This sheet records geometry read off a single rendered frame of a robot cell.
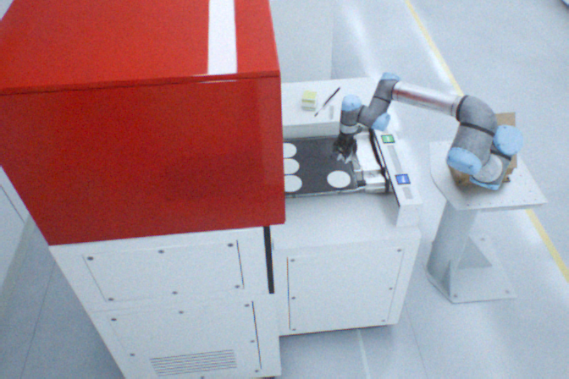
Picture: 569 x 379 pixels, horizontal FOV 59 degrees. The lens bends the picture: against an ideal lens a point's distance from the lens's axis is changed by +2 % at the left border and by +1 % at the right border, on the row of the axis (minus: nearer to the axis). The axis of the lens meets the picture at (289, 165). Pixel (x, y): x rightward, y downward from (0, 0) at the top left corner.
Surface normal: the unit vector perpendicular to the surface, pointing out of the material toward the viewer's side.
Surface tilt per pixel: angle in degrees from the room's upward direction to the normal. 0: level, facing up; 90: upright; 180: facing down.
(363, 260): 90
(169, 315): 90
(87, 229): 90
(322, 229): 0
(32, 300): 0
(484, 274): 0
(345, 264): 90
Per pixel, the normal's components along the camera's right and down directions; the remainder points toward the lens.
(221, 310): 0.10, 0.70
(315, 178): -0.02, -0.71
